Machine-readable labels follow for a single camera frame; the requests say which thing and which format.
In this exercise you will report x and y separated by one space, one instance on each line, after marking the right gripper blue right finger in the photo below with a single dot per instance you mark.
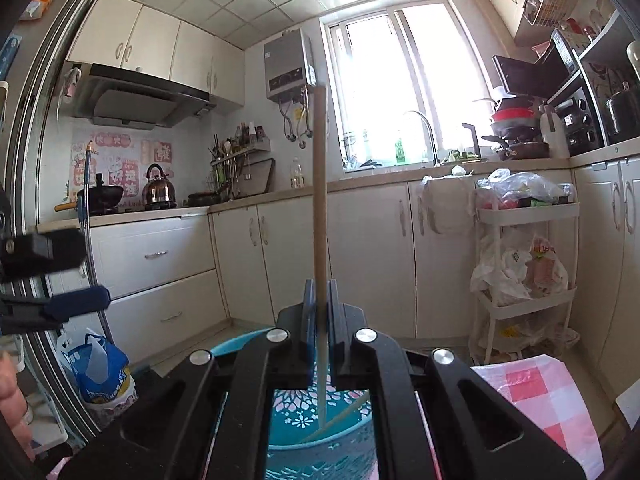
348 357

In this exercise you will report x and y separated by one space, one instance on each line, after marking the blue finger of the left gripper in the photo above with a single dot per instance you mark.
57 309
36 254

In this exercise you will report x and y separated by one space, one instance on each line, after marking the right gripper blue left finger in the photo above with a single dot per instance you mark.
296 356

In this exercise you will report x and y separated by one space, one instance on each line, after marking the teal perforated utensil bucket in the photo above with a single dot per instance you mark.
300 449

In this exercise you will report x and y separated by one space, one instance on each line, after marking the chrome kitchen faucet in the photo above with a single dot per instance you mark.
430 137

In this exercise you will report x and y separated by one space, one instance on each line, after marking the person's left hand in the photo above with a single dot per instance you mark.
13 405

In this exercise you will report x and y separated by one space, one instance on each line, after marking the blue white plastic bag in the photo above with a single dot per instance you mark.
100 373

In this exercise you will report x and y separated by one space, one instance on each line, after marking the steel whistling kettle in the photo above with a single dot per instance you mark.
158 192

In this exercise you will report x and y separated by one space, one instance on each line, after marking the black range hood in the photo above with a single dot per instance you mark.
114 97

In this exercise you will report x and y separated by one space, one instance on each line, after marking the clear plastic oil bottle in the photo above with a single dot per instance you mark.
297 177

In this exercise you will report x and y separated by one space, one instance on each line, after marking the dark cutting board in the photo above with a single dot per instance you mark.
256 178

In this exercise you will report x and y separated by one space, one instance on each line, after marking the white bag on cabinet door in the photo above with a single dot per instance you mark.
449 204

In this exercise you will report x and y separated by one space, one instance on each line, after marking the red white checkered tablecloth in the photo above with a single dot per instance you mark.
518 420

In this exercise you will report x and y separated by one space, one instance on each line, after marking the white rolling storage cart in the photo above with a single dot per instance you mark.
524 280

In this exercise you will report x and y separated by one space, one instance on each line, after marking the green dish soap bottle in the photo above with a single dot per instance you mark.
400 153

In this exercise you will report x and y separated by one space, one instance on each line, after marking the stack of pans red lid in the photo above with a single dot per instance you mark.
515 129

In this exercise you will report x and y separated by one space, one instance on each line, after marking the white plastic jug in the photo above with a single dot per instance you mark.
553 132

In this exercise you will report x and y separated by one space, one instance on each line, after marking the steel pot on shelf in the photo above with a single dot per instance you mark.
624 109

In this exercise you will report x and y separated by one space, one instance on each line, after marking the blue mop handle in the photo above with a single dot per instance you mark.
84 216

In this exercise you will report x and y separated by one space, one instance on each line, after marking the black wok with wooden handle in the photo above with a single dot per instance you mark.
103 198

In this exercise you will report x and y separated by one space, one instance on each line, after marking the wall utensil rack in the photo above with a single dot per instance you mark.
230 163

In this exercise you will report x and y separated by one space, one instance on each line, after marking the grey wall water heater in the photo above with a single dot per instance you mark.
289 66

